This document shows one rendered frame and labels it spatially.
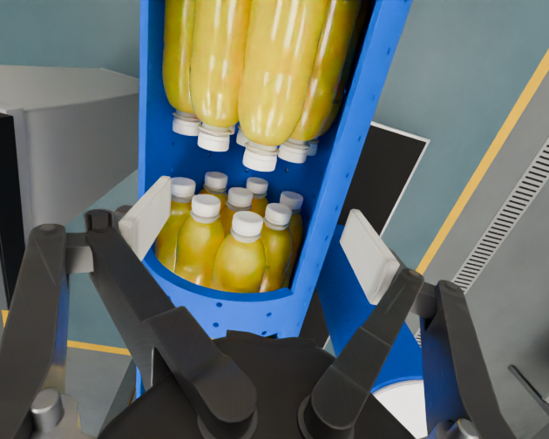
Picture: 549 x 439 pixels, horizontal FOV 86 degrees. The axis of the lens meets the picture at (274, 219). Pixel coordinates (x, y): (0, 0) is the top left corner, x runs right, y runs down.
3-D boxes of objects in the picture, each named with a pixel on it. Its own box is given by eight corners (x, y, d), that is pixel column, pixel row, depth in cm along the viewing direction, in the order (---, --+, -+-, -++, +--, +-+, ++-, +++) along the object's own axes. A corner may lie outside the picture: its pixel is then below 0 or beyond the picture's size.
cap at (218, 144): (233, 136, 36) (231, 151, 37) (227, 129, 39) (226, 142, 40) (200, 131, 34) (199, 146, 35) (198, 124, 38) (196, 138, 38)
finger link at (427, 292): (410, 295, 14) (464, 303, 15) (373, 242, 19) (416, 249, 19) (398, 318, 15) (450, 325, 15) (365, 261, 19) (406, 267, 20)
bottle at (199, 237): (181, 332, 45) (192, 226, 37) (165, 302, 50) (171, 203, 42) (222, 317, 49) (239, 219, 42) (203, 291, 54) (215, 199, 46)
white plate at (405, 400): (376, 453, 89) (374, 449, 90) (465, 423, 84) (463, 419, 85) (340, 407, 78) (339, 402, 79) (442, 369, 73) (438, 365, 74)
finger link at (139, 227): (133, 274, 15) (118, 273, 15) (170, 215, 21) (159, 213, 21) (133, 223, 14) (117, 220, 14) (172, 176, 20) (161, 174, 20)
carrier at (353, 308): (319, 275, 169) (365, 254, 164) (373, 449, 90) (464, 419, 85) (297, 239, 157) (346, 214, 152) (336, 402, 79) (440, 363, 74)
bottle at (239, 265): (255, 343, 46) (281, 241, 38) (211, 355, 42) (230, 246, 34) (239, 312, 51) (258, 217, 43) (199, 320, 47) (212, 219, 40)
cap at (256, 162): (240, 142, 35) (238, 157, 35) (254, 152, 32) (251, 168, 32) (268, 145, 37) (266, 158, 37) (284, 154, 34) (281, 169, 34)
